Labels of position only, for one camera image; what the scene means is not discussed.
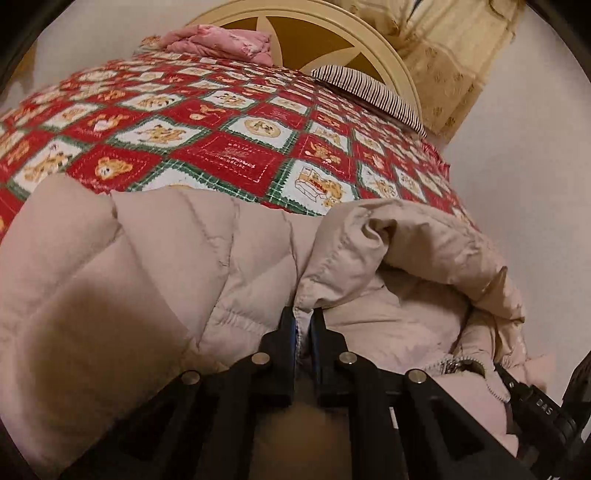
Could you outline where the beige puffer jacket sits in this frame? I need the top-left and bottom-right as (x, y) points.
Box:
(0, 173), (555, 480)

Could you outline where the red bear print bedspread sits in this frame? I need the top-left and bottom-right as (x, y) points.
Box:
(0, 48), (476, 245)

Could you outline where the pink folded quilt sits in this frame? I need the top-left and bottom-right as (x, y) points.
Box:
(141, 24), (274, 66)

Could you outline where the striped pillow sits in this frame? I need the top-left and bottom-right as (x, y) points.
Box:
(310, 65), (428, 137)

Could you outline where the cream and brown headboard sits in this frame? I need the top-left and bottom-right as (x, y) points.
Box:
(185, 0), (423, 123)

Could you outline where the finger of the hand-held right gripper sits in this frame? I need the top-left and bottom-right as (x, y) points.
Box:
(494, 362), (533, 403)

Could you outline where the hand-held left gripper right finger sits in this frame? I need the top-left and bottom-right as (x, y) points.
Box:
(308, 308), (541, 480)

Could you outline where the cream floral curtain panel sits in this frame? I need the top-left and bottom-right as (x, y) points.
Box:
(332, 0), (419, 61)
(397, 0), (525, 139)

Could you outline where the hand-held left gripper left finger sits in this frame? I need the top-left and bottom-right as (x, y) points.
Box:
(60, 307), (297, 480)

